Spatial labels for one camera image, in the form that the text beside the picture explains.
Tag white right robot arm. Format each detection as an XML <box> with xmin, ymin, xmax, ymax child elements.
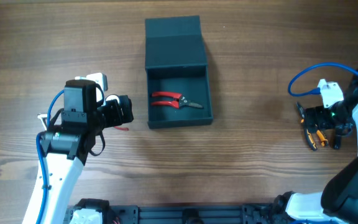
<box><xmin>268</xmin><ymin>63</ymin><xmax>358</xmax><ymax>223</ymax></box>

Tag red black screwdriver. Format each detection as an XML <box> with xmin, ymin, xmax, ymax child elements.
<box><xmin>333</xmin><ymin>128</ymin><xmax>343</xmax><ymax>150</ymax></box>

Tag right arm white wrist camera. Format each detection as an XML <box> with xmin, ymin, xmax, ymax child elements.
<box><xmin>318</xmin><ymin>79</ymin><xmax>344</xmax><ymax>108</ymax></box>

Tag orange black pliers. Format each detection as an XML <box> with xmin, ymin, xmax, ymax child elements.
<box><xmin>295</xmin><ymin>102</ymin><xmax>328</xmax><ymax>151</ymax></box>

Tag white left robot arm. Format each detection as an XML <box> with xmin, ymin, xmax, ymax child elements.
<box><xmin>23</xmin><ymin>80</ymin><xmax>134</xmax><ymax>223</ymax></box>

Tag silver L-shaped wrench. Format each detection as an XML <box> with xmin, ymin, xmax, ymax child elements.
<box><xmin>37</xmin><ymin>113</ymin><xmax>48</xmax><ymax>130</ymax></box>

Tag arm white wrist camera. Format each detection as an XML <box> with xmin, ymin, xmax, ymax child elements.
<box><xmin>75</xmin><ymin>73</ymin><xmax>108</xmax><ymax>91</ymax></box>
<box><xmin>318</xmin><ymin>79</ymin><xmax>344</xmax><ymax>108</ymax></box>

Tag dark green open box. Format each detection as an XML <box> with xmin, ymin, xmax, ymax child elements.
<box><xmin>145</xmin><ymin>16</ymin><xmax>213</xmax><ymax>129</ymax></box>

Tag left arm white wrist camera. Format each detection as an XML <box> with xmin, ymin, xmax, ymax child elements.
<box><xmin>75</xmin><ymin>73</ymin><xmax>108</xmax><ymax>91</ymax></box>

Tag red handled cutters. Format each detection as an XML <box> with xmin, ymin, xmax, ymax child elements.
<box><xmin>151</xmin><ymin>91</ymin><xmax>203</xmax><ymax>109</ymax></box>

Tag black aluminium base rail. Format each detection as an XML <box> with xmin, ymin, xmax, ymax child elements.
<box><xmin>63</xmin><ymin>198</ymin><xmax>291</xmax><ymax>224</ymax></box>

